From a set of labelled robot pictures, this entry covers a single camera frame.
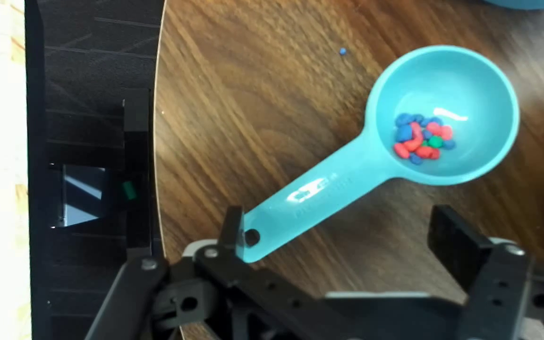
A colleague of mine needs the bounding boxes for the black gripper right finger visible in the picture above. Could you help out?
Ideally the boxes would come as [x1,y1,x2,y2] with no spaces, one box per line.
[426,205,532,340]

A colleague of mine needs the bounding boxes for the teal measuring cup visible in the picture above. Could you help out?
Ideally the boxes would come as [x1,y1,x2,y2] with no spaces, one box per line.
[237,45,519,262]

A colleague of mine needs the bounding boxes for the colourful cereal pieces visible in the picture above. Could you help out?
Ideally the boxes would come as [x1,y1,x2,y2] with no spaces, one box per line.
[392,113,454,164]

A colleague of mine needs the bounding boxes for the blue plastic bowl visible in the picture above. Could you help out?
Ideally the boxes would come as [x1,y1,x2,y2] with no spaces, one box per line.
[483,0,544,9]

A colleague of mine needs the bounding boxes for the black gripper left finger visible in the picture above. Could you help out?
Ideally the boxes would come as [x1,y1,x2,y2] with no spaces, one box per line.
[194,205,347,340]

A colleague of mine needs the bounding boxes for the dark grey sofa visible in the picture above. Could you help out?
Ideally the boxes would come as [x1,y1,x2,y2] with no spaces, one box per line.
[24,0,163,340]

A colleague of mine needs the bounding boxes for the round dark wooden table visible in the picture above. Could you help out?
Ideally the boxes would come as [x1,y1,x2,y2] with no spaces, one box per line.
[152,0,544,298]

